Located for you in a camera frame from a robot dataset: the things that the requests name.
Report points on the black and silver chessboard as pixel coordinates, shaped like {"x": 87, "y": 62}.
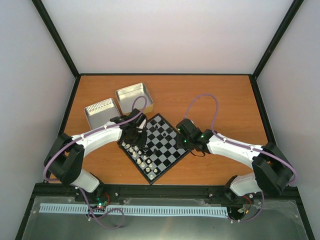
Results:
{"x": 161, "y": 151}

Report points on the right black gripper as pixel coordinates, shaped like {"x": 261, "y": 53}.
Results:
{"x": 179, "y": 142}

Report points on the light blue slotted cable duct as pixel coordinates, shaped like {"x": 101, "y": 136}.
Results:
{"x": 136, "y": 210}

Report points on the black aluminium frame rail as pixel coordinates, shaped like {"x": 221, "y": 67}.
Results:
{"x": 116, "y": 191}

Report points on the gold metal tin base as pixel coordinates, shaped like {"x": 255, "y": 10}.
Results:
{"x": 127, "y": 95}

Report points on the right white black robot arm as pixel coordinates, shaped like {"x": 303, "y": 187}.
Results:
{"x": 271, "y": 171}

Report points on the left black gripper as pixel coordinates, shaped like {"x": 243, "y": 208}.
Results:
{"x": 141, "y": 143}

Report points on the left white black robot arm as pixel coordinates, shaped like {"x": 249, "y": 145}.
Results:
{"x": 64, "y": 161}

